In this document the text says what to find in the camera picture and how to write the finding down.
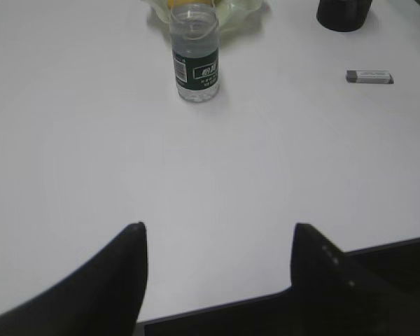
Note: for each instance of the translucent green wavy plate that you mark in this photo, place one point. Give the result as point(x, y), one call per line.
point(231, 14)

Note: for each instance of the yellow mango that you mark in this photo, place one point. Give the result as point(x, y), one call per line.
point(176, 3)

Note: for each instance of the black mesh pen holder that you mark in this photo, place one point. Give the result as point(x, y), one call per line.
point(343, 16)

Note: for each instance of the clear water bottle green label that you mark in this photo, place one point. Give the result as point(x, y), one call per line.
point(195, 42)

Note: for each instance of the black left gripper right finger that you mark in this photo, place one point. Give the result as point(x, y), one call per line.
point(336, 295)

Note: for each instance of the grey white eraser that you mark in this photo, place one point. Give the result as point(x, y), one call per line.
point(369, 77)

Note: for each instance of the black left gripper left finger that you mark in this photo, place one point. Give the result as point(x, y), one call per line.
point(102, 297)

